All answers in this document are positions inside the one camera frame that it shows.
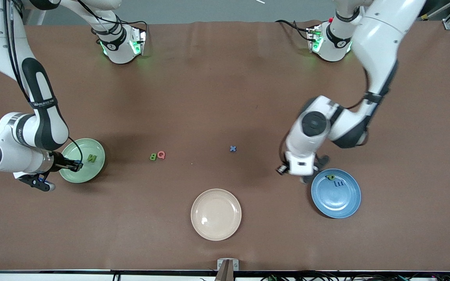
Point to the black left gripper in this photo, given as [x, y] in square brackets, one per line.
[324, 160]

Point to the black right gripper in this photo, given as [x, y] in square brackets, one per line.
[59, 160]

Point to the green foam lowercase p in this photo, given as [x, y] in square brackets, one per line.
[330, 177]

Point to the green foam capital N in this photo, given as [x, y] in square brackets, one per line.
[91, 158]

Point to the blue foam lowercase m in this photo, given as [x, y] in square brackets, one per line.
[339, 183]

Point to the green foam capital B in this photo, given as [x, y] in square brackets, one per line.
[152, 157]

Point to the red foam capital Q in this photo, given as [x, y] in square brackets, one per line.
[161, 154]

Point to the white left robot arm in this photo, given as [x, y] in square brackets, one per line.
[377, 39]

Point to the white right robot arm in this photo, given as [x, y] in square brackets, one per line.
[22, 132]

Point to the green plate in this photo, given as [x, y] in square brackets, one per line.
[92, 146]

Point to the blue plate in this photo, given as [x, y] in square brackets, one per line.
[336, 199]

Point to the beige plate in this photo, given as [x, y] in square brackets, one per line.
[216, 214]

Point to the brown table cloth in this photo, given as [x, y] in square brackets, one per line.
[225, 97]

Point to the arm base connector bracket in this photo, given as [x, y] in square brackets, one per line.
[313, 39]
[141, 41]

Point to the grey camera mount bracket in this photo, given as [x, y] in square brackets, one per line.
[227, 267]

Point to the aluminium frame profile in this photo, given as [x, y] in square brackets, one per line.
[449, 15]

